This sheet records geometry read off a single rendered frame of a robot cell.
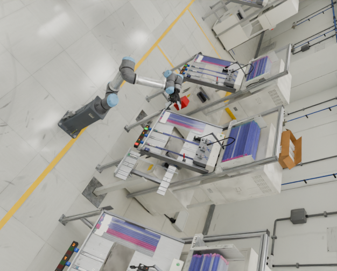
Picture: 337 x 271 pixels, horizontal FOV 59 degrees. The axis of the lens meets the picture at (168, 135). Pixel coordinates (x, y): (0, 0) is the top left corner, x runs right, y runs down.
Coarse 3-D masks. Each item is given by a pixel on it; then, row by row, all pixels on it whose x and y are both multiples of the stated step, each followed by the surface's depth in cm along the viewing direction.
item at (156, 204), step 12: (168, 144) 352; (180, 144) 369; (144, 156) 364; (144, 168) 338; (156, 168) 324; (156, 192) 341; (168, 192) 332; (180, 192) 342; (192, 192) 358; (144, 204) 366; (156, 204) 357; (168, 204) 348; (180, 204) 340
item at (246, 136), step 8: (232, 128) 312; (240, 128) 302; (248, 128) 293; (256, 128) 293; (232, 136) 300; (240, 136) 291; (248, 136) 282; (256, 136) 287; (232, 144) 289; (240, 144) 280; (248, 144) 272; (256, 144) 282; (224, 152) 286; (232, 152) 278; (240, 152) 271; (248, 152) 267; (224, 160) 277
